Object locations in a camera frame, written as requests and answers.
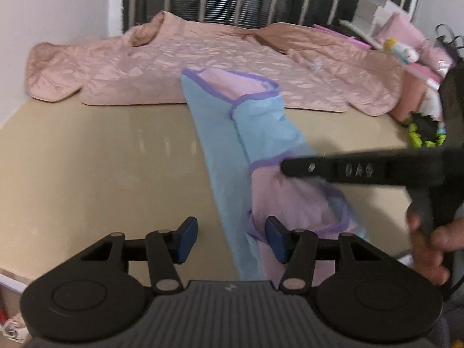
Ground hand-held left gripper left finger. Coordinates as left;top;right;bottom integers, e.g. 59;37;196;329
80;216;198;296

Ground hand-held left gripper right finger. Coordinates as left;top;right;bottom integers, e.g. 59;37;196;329
264;216;382;295

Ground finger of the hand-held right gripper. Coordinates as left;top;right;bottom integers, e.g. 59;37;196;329
281;155;331;181

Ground pink and blue garment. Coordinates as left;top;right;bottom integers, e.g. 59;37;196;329
180;68;367;282

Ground black and neon green clothes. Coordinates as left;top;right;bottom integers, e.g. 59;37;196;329
407;112;449;149

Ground person's right hand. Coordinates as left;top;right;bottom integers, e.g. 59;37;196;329
406;210;464;286

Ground white fluffy cloth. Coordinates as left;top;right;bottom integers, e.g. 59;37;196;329
420;90;443;120

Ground pink headboard with white ledge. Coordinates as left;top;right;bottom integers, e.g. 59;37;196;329
389;61;447;124

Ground white plush toy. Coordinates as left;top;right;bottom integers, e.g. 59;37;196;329
383;38;420;63

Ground pink sheer bag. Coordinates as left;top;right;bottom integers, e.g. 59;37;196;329
420;40;458;77

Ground pink pillow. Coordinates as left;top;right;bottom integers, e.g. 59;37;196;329
375;12;425;50

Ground pink quilted blanket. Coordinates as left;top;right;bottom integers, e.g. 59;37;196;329
27;11;405;117

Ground crumpled plastic bag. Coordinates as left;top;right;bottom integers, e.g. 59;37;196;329
0;308;29;346

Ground black looped strap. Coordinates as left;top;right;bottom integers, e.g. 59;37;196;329
434;24;464;59

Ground white bed frame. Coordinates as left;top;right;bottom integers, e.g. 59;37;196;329
0;271;31;295

